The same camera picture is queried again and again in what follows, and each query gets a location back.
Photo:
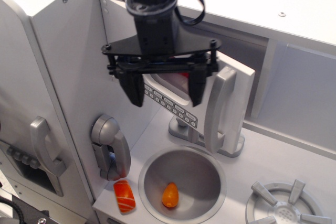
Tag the grey toy faucet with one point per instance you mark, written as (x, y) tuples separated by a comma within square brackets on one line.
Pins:
[(180, 129)]

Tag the grey fridge ice dispenser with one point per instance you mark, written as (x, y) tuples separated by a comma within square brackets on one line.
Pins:
[(28, 167)]

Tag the grey microwave door handle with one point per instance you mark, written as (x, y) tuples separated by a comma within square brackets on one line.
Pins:
[(222, 88)]

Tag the red toy chili pepper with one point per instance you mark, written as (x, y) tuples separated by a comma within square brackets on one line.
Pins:
[(184, 74)]

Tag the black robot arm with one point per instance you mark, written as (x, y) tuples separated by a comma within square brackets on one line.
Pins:
[(161, 45)]

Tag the salmon sushi toy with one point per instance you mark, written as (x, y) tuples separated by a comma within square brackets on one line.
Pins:
[(124, 196)]

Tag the orange toy carrot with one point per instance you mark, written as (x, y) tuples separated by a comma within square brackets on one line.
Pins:
[(170, 196)]

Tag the white microwave door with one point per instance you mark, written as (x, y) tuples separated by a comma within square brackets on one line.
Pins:
[(170, 90)]

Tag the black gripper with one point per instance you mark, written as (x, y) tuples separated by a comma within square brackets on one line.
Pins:
[(161, 45)]

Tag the white toy fridge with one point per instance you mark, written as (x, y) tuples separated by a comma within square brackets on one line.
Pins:
[(52, 67)]

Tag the grey round sink bowl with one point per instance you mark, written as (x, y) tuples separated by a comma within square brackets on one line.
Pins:
[(200, 182)]

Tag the grey toy stove burner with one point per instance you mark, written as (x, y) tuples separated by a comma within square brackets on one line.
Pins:
[(283, 203)]

